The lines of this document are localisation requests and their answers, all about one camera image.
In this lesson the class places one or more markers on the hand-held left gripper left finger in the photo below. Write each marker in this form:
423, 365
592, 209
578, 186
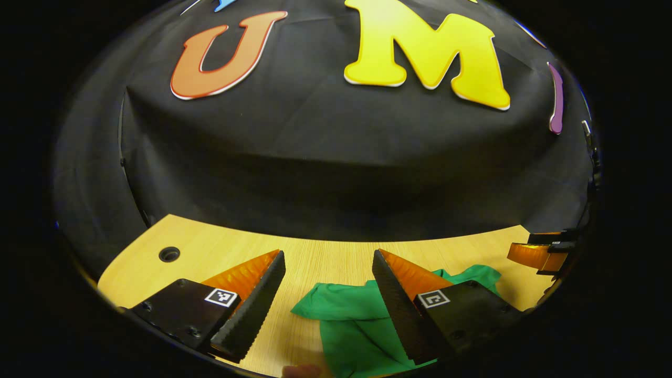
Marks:
257, 310

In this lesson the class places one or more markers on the black backdrop cloth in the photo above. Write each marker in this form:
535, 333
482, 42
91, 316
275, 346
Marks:
325, 157

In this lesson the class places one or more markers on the green T-shirt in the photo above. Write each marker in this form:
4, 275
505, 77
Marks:
357, 325

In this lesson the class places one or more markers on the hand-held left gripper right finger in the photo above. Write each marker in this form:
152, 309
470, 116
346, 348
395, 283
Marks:
394, 299

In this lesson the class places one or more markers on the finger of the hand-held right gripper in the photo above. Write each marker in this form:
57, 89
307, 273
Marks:
527, 254
551, 237

